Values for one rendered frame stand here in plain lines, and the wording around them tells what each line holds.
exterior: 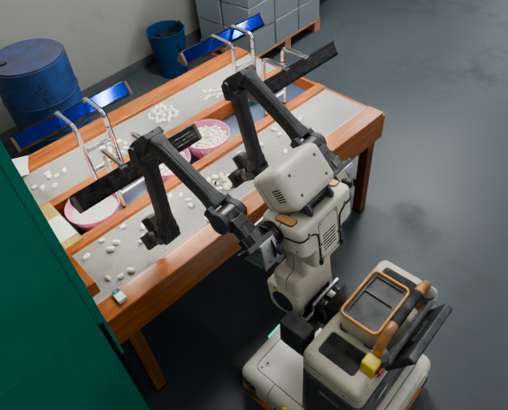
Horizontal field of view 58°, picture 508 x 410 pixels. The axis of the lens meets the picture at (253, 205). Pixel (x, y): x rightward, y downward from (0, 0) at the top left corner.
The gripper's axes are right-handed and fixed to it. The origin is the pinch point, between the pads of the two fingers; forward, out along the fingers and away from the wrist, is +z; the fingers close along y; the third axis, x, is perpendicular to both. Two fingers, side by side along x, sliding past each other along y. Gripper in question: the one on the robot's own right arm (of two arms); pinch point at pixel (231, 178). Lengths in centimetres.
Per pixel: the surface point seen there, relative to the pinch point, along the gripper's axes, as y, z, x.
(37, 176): 59, 76, -48
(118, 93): 9, 40, -62
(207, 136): -22, 43, -20
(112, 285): 69, 7, 9
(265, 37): -192, 170, -63
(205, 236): 26.7, -2.2, 13.9
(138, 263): 55, 8, 8
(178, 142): 14.3, -3.1, -26.7
